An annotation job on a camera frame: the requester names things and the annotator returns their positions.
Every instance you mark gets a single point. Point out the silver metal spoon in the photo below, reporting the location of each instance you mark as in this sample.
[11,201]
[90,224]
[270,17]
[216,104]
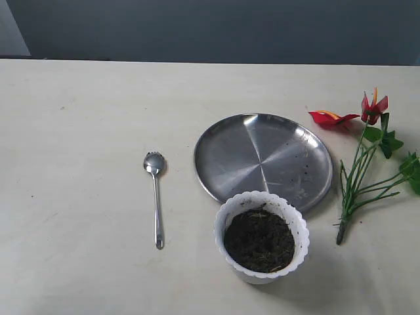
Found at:
[154,164]

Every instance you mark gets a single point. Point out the artificial red anthurium plant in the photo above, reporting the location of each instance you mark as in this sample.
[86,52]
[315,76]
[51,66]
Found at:
[374,137]

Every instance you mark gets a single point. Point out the white scalloped plastic pot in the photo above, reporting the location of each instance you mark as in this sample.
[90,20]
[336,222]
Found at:
[276,205]

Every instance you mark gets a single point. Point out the dark soil in pot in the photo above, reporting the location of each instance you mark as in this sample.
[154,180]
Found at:
[260,241]

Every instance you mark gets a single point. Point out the round steel plate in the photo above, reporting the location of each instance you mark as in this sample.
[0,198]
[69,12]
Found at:
[266,153]

